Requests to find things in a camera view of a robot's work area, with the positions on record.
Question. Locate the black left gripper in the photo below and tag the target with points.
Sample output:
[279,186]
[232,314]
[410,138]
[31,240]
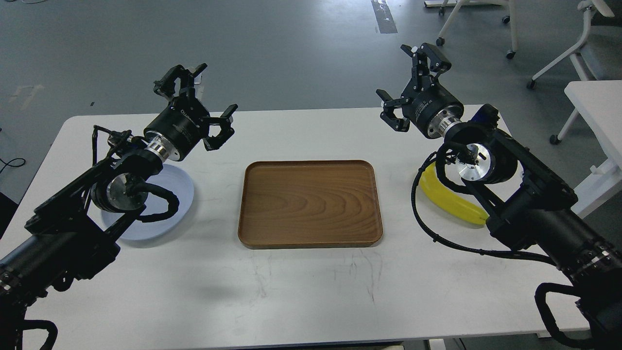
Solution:
[186,121]

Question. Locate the white office chair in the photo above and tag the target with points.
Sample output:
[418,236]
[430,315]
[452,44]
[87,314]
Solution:
[597,53]

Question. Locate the yellow banana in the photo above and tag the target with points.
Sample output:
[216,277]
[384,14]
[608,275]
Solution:
[449,201]

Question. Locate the white side table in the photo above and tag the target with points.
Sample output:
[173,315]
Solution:
[599,103]

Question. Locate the brown wooden tray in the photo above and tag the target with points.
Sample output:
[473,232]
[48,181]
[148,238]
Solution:
[309,204]

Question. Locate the white wheeled chair base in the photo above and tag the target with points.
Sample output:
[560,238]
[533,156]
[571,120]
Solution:
[478,21]

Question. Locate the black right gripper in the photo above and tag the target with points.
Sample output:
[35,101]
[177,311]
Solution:
[425,103]

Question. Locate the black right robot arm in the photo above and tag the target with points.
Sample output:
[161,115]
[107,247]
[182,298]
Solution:
[528,205]

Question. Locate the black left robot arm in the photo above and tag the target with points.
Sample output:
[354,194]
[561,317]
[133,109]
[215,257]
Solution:
[73,235]

